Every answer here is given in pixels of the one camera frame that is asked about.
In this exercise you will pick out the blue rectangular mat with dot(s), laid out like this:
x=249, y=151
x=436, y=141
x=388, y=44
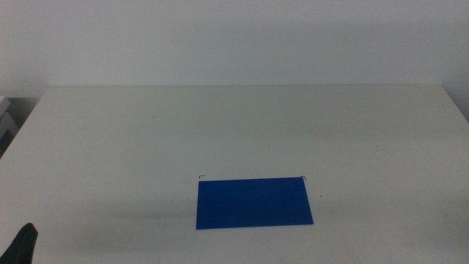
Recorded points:
x=253, y=203

